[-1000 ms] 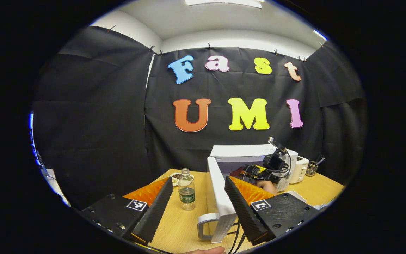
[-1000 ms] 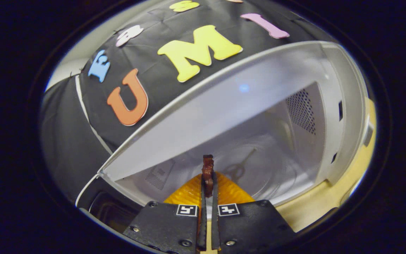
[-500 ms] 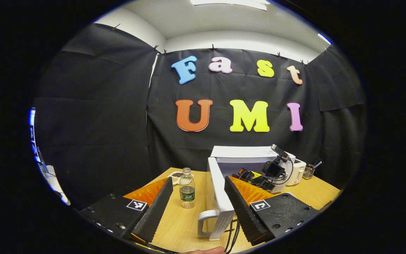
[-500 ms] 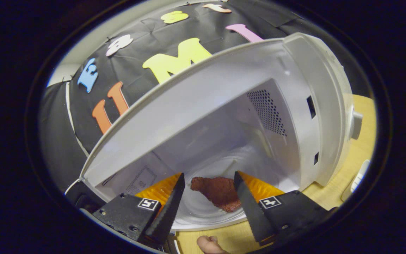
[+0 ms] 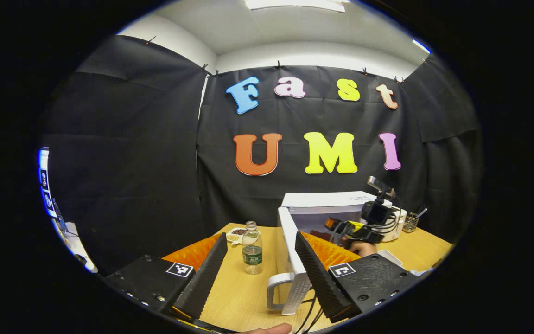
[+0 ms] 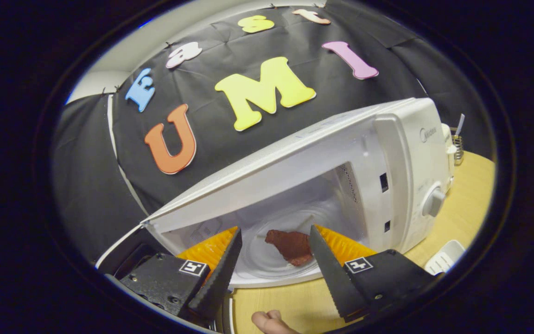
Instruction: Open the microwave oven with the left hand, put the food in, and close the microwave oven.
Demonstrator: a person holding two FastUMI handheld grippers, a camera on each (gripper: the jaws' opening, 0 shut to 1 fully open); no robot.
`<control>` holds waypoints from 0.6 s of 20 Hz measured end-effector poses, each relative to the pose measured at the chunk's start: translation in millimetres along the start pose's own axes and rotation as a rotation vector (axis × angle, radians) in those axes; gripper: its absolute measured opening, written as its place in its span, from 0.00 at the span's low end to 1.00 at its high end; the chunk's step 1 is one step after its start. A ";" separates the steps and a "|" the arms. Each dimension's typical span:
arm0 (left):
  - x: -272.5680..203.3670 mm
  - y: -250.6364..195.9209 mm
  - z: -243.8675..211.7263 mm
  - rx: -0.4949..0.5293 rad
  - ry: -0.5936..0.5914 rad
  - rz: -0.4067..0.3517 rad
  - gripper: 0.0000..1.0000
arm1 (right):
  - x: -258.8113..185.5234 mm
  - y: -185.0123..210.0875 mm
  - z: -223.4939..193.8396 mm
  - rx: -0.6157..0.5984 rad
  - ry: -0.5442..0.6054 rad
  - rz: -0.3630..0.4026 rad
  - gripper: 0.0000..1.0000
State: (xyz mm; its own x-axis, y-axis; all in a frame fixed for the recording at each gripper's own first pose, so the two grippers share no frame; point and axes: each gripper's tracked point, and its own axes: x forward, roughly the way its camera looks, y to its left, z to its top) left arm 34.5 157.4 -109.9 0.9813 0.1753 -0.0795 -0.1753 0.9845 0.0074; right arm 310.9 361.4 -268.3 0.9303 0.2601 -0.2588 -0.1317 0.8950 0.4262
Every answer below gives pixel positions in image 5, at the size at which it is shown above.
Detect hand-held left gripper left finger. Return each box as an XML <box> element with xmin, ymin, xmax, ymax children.
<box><xmin>104</xmin><ymin>232</ymin><xmax>229</xmax><ymax>321</ymax></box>

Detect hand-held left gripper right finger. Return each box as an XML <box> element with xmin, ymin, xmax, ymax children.
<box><xmin>294</xmin><ymin>231</ymin><xmax>421</xmax><ymax>324</ymax></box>

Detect white microwave oven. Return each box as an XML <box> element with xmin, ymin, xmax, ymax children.
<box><xmin>267</xmin><ymin>191</ymin><xmax>394</xmax><ymax>316</ymax></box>

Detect white toaster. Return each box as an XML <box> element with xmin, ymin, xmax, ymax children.
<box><xmin>381</xmin><ymin>208</ymin><xmax>407</xmax><ymax>243</ymax></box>

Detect clear utensil holder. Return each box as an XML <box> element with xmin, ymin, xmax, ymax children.
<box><xmin>402</xmin><ymin>208</ymin><xmax>427</xmax><ymax>233</ymax></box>

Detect small white tray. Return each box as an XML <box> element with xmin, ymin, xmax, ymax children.
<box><xmin>377</xmin><ymin>250</ymin><xmax>404</xmax><ymax>268</ymax></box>

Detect white divided snack plate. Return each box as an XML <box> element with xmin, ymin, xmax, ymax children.
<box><xmin>226</xmin><ymin>227</ymin><xmax>249</xmax><ymax>244</ymax></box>

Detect clear plastic water bottle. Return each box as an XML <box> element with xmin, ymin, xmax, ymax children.
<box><xmin>242</xmin><ymin>221</ymin><xmax>264</xmax><ymax>274</ymax></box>

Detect black backdrop cloth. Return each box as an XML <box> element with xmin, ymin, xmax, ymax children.
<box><xmin>40</xmin><ymin>35</ymin><xmax>483</xmax><ymax>276</ymax></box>

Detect white printed poster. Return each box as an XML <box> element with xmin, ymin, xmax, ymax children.
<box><xmin>38</xmin><ymin>148</ymin><xmax>66</xmax><ymax>221</ymax></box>

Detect long ceiling light panel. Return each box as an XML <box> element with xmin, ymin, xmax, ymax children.
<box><xmin>244</xmin><ymin>0</ymin><xmax>346</xmax><ymax>13</ymax></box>

